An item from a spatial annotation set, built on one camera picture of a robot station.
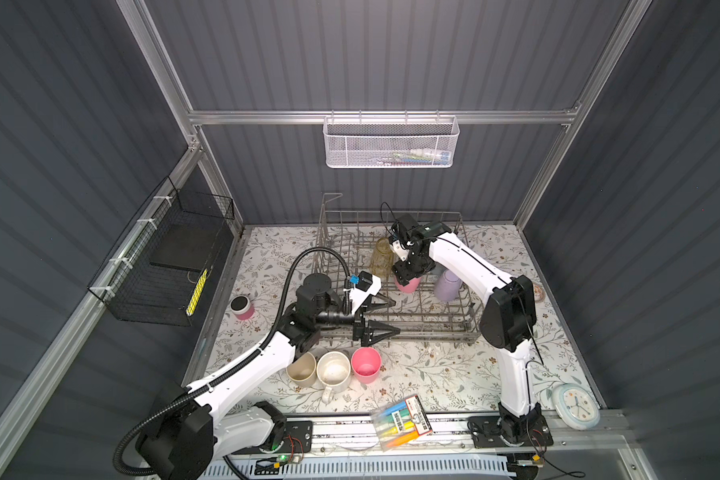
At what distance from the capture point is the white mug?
29.6 inches

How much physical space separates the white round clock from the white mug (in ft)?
1.84

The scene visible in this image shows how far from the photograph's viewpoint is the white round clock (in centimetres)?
75
